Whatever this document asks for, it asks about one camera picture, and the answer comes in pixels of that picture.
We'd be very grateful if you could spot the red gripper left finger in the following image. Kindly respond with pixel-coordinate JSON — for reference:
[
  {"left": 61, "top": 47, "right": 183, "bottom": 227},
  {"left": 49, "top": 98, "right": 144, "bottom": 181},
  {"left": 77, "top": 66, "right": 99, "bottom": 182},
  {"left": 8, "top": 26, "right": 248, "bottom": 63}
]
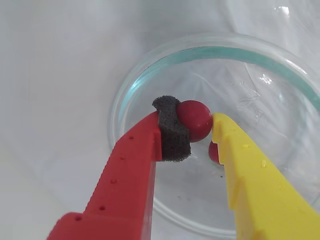
[{"left": 46, "top": 94, "right": 193, "bottom": 240}]

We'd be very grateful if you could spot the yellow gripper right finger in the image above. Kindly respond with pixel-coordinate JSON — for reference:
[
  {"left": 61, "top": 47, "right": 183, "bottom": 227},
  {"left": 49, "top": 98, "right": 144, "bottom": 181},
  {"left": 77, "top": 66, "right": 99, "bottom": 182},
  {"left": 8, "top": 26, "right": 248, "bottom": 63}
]
[{"left": 211, "top": 112, "right": 320, "bottom": 240}]

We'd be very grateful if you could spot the red ball pill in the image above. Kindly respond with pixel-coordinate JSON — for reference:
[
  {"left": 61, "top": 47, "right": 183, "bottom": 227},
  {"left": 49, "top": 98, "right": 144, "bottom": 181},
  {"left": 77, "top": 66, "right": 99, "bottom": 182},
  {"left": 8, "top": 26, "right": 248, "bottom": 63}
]
[
  {"left": 208, "top": 141, "right": 225, "bottom": 166},
  {"left": 176, "top": 99, "right": 213, "bottom": 143}
]

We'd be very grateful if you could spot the clear glass bowl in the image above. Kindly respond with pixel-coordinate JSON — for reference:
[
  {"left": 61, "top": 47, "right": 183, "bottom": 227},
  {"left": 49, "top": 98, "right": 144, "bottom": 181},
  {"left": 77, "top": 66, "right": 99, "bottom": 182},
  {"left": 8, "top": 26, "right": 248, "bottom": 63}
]
[{"left": 106, "top": 32, "right": 320, "bottom": 237}]

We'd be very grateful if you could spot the pale grey tablecloth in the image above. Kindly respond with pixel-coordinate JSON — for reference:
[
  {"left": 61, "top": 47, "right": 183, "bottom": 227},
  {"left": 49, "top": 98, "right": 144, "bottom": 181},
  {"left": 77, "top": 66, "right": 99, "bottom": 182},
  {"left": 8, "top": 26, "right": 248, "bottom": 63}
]
[{"left": 0, "top": 0, "right": 320, "bottom": 240}]

